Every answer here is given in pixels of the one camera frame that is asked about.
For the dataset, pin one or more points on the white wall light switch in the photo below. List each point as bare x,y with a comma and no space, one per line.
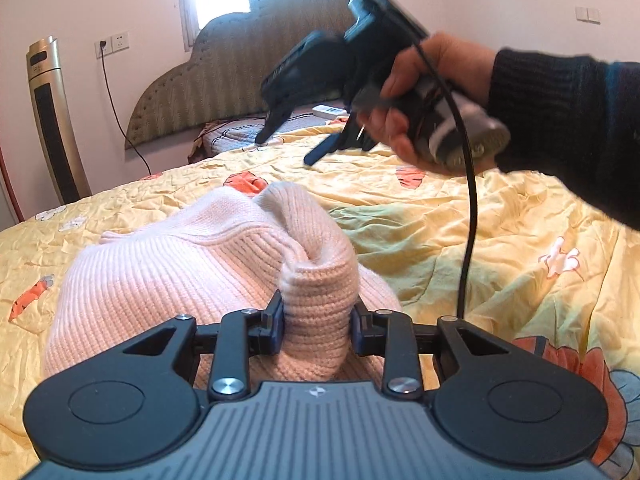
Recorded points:
588,15

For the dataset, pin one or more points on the gold tower air conditioner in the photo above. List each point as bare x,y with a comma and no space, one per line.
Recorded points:
52,118

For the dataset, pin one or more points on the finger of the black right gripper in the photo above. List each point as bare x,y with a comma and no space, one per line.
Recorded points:
274,120
352,136

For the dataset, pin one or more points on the white remote control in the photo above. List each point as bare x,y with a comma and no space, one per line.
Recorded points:
328,112

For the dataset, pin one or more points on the white wall power socket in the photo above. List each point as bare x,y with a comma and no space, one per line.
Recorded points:
110,45

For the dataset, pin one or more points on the yellow carrot print quilt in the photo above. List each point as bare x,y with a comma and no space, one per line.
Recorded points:
548,271

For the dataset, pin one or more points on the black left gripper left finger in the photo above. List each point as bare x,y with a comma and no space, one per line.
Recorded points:
242,334

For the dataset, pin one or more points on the olive cloud-shaped headboard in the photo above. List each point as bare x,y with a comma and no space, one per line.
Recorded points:
232,56

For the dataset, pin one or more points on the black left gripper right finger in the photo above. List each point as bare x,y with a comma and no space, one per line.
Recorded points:
389,334

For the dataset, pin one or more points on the pink knitted sweater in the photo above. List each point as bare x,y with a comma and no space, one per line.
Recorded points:
223,253

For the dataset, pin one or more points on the person's right hand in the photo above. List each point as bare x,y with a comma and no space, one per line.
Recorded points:
469,66

